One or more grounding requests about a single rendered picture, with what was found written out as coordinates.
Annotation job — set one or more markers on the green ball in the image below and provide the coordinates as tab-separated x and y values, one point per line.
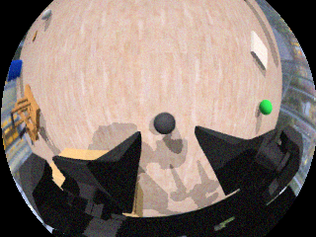
266	107

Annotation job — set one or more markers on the white square tile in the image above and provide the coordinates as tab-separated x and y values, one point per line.
259	50

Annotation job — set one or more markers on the white ball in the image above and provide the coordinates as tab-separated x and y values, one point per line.
46	14

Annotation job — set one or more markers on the blue mug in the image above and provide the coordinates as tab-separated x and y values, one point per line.
15	69

